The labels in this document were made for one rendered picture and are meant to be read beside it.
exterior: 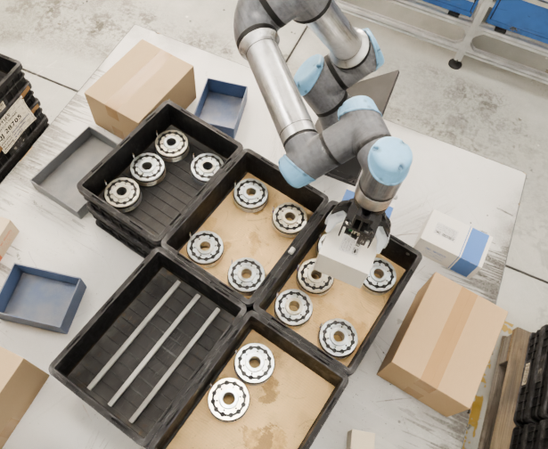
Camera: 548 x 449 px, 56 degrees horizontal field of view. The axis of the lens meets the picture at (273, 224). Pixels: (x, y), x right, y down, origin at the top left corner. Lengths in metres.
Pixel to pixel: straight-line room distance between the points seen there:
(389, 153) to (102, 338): 0.89
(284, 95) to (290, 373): 0.70
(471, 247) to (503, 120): 1.59
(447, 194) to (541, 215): 1.12
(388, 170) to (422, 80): 2.31
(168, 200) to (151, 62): 0.53
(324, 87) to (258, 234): 0.47
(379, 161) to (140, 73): 1.12
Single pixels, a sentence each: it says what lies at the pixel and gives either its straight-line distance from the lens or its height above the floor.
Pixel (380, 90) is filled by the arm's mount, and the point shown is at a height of 0.96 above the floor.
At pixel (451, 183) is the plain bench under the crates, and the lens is 1.91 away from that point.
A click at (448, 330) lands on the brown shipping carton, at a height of 0.86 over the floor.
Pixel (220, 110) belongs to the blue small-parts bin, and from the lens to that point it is 1.93.
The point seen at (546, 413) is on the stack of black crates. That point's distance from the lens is 2.11.
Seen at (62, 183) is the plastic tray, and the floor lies 0.70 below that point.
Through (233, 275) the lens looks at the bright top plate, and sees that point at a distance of 1.42.
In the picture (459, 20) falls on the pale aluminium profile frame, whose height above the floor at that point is 0.30.
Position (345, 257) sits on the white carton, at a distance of 1.17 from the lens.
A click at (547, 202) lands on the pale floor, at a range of 2.99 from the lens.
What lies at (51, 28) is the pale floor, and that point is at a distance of 3.41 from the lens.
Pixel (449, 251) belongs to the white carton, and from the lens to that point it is 1.66.
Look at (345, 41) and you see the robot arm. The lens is 1.42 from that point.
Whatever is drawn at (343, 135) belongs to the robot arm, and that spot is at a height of 1.41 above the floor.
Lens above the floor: 2.18
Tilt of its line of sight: 62 degrees down
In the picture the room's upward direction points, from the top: 9 degrees clockwise
